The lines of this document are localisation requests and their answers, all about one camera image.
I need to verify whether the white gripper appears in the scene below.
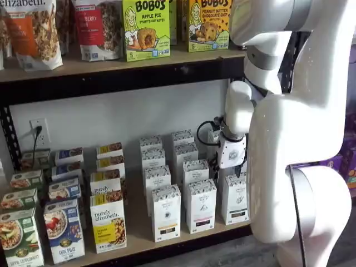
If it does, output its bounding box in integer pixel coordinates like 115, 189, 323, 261
212, 135, 248, 179

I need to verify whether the white box green strip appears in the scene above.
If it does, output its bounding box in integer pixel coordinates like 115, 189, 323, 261
221, 171, 250, 226

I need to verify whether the white box pink strip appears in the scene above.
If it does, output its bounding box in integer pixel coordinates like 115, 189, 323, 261
185, 179, 218, 235
182, 159, 210, 192
173, 142, 199, 183
171, 129, 195, 147

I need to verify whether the white box orange strip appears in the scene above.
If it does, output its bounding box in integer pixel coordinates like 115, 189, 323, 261
143, 165, 172, 217
151, 184, 182, 243
141, 148, 167, 171
139, 135, 164, 153

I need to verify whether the purple snack box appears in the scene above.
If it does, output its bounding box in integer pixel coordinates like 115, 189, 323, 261
318, 154, 343, 175
339, 146, 356, 197

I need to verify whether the wooden lower shelf board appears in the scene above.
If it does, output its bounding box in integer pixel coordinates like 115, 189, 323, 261
0, 155, 253, 265

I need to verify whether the wooden shelf board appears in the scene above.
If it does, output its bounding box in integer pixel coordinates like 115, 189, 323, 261
0, 41, 247, 83
0, 155, 253, 265

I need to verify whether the white yellow granola box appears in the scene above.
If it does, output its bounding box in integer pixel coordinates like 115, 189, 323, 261
90, 169, 122, 197
96, 142, 123, 160
90, 190, 128, 254
96, 155, 125, 174

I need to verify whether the yellow Bobo's peanut butter box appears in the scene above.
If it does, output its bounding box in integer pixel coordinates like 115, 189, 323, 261
188, 0, 233, 53

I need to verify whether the blue oatmeal box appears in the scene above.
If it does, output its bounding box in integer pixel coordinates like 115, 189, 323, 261
51, 160, 83, 181
48, 177, 82, 201
43, 198, 85, 264
54, 146, 85, 166

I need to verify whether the green Bobo's apple pie box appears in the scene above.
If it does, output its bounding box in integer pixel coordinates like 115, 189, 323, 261
122, 0, 171, 62

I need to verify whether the wooden upper shelf board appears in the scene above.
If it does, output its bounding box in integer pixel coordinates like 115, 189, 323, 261
0, 41, 247, 83

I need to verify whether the green oatmeal box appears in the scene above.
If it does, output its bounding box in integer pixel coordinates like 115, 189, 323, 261
20, 149, 52, 171
0, 187, 39, 214
10, 169, 45, 192
0, 207, 46, 267

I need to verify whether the red berry granola bag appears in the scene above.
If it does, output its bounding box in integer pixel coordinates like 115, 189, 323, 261
72, 0, 122, 61

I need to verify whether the orange granola bag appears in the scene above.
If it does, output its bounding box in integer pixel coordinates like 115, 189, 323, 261
4, 0, 64, 72

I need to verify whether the brown granola bag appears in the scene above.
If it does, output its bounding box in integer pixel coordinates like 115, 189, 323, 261
0, 0, 13, 71

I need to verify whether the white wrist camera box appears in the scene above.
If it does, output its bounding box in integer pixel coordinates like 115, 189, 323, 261
207, 129, 223, 146

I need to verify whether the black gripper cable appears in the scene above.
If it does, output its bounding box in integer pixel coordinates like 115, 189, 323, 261
196, 120, 223, 148

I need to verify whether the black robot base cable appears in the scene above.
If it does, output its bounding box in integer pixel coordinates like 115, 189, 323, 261
288, 164, 307, 267

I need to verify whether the black metal rack frame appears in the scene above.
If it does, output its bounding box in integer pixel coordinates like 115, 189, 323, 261
0, 30, 306, 266

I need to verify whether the white wall outlet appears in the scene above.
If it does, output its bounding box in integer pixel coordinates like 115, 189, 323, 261
29, 118, 51, 149

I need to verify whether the black plug with cord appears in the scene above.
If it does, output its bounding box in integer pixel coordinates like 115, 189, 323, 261
32, 125, 43, 167

